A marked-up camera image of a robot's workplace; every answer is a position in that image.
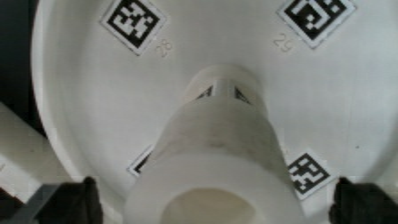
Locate white round table top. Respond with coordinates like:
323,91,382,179
32,0,398,224

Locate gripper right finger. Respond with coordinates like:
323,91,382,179
328,177,398,224

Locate white cylindrical table leg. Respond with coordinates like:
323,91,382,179
122,65,305,224

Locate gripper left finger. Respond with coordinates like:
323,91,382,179
10,177,103,224

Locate white front border rail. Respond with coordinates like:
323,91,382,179
0,102,72,203

